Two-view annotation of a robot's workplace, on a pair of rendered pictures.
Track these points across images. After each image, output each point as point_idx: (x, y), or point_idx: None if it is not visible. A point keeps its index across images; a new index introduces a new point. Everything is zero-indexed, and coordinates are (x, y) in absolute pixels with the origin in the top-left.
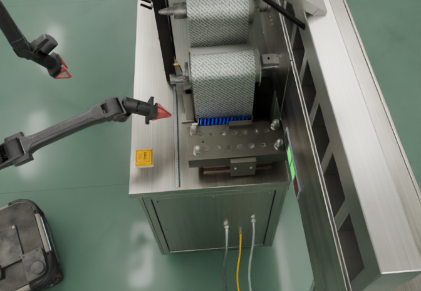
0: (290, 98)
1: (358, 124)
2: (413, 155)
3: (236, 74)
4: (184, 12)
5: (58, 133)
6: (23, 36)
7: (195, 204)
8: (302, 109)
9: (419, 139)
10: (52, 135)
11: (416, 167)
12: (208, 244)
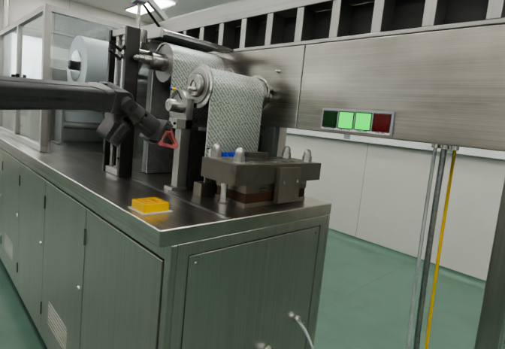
0: (319, 74)
1: None
2: (331, 295)
3: (249, 83)
4: (164, 58)
5: (40, 84)
6: None
7: (241, 273)
8: (355, 40)
9: (323, 286)
10: (28, 83)
11: (341, 302)
12: None
